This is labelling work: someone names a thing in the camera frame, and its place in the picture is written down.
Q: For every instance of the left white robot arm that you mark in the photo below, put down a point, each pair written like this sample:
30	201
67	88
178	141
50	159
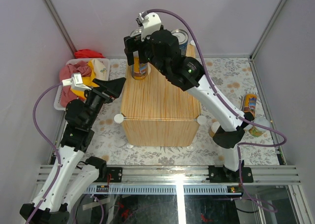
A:
59	193

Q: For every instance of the white laundry basket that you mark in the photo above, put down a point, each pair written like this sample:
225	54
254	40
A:
57	102

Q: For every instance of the wooden cube cabinet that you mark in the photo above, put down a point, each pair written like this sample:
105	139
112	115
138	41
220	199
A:
157	113

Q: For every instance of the yellow cloth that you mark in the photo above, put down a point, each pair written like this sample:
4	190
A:
87	71

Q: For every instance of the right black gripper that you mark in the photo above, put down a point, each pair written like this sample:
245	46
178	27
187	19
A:
134	43

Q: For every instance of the beige patterned cloth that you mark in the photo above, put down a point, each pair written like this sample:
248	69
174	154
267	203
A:
101	68

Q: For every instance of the aluminium front rail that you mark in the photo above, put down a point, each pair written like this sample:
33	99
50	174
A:
149	179

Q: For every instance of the red cloth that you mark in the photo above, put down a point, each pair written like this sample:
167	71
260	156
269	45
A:
87	53

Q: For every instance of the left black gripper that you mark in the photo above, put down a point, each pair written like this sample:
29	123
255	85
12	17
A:
111	87

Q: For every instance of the light blue tin can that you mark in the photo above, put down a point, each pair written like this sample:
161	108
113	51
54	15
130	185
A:
183	38

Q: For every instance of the dark blue tin can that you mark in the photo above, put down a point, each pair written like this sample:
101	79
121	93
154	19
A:
135	32

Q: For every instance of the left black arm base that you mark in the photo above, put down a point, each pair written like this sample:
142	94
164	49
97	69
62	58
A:
111	175

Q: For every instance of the orange can with white lid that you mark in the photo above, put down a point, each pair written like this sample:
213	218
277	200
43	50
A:
213	128

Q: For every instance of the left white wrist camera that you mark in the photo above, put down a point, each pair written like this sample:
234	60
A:
75	82

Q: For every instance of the yellow porridge can with spoon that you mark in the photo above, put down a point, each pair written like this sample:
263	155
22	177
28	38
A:
139	71

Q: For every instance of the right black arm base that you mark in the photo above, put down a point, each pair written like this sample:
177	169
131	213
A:
220	174

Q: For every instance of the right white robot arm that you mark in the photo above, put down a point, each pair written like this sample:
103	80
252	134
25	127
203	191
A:
190	77

